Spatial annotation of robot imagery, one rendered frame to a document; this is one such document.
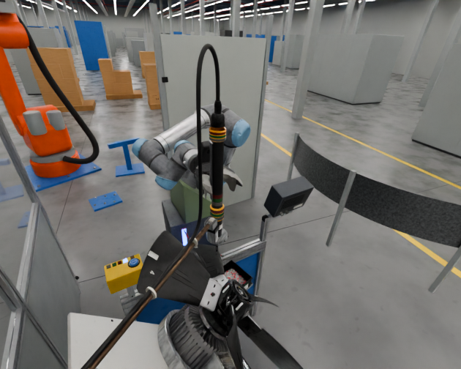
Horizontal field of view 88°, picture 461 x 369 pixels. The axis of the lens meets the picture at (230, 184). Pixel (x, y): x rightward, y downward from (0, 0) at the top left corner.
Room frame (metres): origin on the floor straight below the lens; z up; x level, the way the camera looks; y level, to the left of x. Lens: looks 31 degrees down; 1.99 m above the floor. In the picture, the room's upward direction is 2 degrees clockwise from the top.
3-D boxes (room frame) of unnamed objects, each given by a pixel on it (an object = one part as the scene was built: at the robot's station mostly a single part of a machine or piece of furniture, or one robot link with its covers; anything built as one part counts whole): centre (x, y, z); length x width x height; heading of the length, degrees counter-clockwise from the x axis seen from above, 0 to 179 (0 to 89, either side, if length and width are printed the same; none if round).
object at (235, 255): (0.94, 0.14, 0.82); 0.90 x 0.04 x 0.08; 121
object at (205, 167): (0.69, 0.08, 1.61); 0.12 x 0.08 x 0.09; 31
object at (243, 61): (2.62, 0.17, 1.10); 1.21 x 0.05 x 2.20; 121
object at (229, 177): (0.62, -0.01, 1.62); 0.09 x 0.03 x 0.06; 53
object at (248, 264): (0.94, 0.14, 0.45); 0.82 x 0.01 x 0.66; 121
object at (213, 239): (0.57, 0.04, 1.48); 0.09 x 0.07 x 0.10; 156
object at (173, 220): (1.30, 0.28, 0.50); 0.30 x 0.30 x 1.00; 25
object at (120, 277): (0.74, 0.48, 1.02); 0.16 x 0.10 x 0.11; 121
